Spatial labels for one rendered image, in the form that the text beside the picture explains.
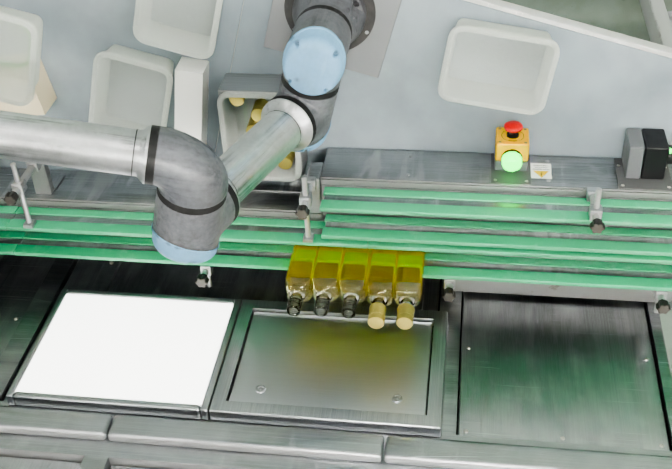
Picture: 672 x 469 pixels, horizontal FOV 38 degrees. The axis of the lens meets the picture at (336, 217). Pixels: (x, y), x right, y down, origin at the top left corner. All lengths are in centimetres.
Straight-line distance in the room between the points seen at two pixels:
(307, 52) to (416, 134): 45
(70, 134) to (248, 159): 35
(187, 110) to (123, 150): 64
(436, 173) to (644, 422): 67
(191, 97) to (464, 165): 61
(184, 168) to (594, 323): 109
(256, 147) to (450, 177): 51
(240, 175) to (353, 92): 50
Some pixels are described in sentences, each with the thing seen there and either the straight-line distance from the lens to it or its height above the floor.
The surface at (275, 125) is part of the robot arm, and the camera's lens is 186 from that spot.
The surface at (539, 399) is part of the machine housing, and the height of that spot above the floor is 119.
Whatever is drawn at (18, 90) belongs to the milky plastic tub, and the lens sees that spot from 196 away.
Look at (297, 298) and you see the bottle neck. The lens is 204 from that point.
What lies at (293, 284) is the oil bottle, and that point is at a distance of 206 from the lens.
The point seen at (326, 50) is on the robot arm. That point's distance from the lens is 184.
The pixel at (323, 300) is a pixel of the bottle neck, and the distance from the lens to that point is 202.
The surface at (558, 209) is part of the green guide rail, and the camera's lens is 209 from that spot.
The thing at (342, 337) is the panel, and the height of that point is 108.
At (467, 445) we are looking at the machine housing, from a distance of 195.
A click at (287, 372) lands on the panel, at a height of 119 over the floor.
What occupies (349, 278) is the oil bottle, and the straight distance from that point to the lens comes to 205.
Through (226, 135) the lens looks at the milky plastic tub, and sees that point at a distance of 216.
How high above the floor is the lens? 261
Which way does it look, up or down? 52 degrees down
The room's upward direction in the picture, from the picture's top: 168 degrees counter-clockwise
